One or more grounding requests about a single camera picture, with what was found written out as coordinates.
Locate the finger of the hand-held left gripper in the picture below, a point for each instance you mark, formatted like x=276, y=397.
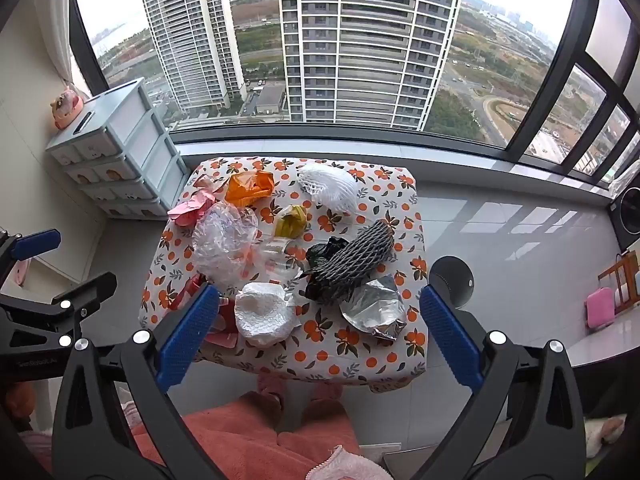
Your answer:
x=35, y=244
x=95, y=287

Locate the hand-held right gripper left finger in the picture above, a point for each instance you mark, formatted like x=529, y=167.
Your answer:
x=187, y=332

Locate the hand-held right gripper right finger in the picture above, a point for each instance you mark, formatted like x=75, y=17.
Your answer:
x=450, y=332

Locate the grey round waste bin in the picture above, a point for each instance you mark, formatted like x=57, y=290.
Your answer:
x=452, y=275

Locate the clear plastic bag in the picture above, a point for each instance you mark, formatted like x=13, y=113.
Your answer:
x=222, y=240

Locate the pink paper bag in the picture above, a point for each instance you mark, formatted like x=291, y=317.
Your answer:
x=187, y=210

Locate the person's left hand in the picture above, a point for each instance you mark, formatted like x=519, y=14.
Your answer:
x=21, y=401

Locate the red packet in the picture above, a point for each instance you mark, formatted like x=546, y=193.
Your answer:
x=223, y=335

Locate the silver foil bag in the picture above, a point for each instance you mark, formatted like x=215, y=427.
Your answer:
x=372, y=310

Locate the pink fuzzy slipper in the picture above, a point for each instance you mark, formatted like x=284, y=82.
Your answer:
x=327, y=394
x=271, y=390

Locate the clear plastic cup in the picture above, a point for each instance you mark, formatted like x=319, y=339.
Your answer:
x=277, y=256

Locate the person's legs in coral pants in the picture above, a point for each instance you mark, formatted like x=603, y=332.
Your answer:
x=240, y=440

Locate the black foam net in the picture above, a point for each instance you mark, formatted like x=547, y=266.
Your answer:
x=357, y=255

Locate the pink toy figure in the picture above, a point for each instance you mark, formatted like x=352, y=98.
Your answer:
x=66, y=105

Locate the grey plastic drawer cabinet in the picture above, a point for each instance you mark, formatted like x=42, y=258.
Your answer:
x=125, y=125

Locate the black plastic bag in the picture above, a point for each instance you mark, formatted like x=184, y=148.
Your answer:
x=322, y=252

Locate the yellow green wrapper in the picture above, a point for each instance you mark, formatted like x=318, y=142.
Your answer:
x=290, y=221

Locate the small pink suitcase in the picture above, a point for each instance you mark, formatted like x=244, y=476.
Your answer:
x=600, y=309

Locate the orange plastic bag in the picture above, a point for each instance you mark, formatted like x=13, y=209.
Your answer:
x=247, y=187

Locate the wooden chair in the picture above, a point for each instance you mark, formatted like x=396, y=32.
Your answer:
x=620, y=272

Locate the pink white plush toy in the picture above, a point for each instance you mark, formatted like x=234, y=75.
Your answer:
x=606, y=435

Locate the white foam net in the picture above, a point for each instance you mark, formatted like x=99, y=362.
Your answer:
x=325, y=185

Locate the black round-front appliance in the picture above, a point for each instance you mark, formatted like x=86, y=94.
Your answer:
x=625, y=220

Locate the white curtain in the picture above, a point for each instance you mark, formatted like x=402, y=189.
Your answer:
x=57, y=35

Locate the slim high-rise building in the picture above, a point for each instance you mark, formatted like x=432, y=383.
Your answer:
x=192, y=40

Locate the wide high-rise building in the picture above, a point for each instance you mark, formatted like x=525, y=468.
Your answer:
x=365, y=45

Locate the black window frame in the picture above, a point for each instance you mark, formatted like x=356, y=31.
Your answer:
x=550, y=85

